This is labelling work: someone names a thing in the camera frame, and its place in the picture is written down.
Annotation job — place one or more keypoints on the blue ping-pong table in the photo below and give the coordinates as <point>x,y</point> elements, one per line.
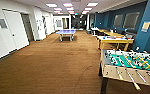
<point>66,32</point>

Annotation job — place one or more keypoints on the white table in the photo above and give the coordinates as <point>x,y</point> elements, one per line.
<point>98,30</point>

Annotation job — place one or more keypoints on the yellow wooden game table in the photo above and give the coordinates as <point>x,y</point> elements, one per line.
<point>114,41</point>

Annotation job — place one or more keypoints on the rectangular ceiling light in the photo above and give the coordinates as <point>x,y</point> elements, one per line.
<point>68,5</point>
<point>92,4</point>
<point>51,5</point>

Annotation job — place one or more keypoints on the dark interior window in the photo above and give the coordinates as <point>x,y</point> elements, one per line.
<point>131,20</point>
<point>118,21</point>

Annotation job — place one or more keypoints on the green foosball table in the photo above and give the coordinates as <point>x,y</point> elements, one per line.
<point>131,65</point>

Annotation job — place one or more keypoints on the white double door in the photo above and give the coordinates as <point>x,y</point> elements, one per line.
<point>16,30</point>

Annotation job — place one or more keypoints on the yellow wall sign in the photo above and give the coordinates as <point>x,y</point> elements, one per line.
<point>145,26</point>

